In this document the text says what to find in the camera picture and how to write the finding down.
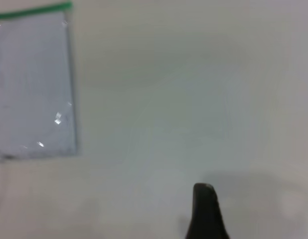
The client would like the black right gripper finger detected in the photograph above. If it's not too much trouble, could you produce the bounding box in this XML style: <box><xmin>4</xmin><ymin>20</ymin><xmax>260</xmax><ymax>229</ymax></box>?
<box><xmin>185</xmin><ymin>183</ymin><xmax>231</xmax><ymax>239</ymax></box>

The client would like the clear plastic zipper bag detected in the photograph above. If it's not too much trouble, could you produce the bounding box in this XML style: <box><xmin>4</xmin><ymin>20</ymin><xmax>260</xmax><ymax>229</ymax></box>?
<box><xmin>0</xmin><ymin>1</ymin><xmax>79</xmax><ymax>161</ymax></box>

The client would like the white paper sheet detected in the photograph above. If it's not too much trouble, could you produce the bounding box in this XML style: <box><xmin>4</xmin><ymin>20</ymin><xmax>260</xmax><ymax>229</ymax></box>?
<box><xmin>0</xmin><ymin>11</ymin><xmax>76</xmax><ymax>157</ymax></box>

